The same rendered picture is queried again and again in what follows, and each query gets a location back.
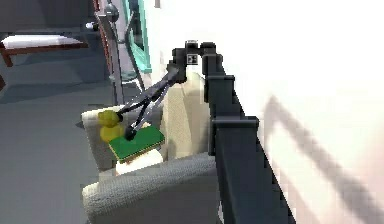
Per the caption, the beige armchair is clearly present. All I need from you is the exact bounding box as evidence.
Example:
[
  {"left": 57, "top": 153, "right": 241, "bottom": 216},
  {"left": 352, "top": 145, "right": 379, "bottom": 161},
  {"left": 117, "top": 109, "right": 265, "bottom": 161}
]
[{"left": 81, "top": 71, "right": 224, "bottom": 224}]

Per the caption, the yellow toy duck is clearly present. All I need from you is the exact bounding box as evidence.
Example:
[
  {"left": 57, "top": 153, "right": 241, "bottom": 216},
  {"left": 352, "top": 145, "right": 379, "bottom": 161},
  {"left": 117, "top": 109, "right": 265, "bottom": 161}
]
[{"left": 97, "top": 109, "right": 125, "bottom": 144}]

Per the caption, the grey floor lamp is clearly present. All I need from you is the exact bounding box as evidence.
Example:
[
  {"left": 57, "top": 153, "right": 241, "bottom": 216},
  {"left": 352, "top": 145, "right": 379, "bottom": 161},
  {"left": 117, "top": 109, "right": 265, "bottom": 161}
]
[{"left": 85, "top": 0, "right": 126, "bottom": 106}]

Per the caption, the green book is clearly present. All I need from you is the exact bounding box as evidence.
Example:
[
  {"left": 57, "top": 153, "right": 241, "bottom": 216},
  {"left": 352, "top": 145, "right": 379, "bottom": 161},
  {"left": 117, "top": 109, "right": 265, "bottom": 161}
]
[{"left": 108, "top": 125, "right": 166, "bottom": 164}]

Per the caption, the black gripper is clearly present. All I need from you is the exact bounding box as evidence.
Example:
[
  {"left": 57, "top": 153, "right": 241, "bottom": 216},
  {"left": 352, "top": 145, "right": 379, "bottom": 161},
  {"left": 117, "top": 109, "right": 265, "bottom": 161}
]
[{"left": 115, "top": 47, "right": 188, "bottom": 142}]

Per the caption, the teal framed mirror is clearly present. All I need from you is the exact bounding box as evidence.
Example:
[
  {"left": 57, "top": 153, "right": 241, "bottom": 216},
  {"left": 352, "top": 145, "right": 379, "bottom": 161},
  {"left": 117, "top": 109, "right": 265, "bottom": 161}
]
[{"left": 121, "top": 0, "right": 153, "bottom": 75}]

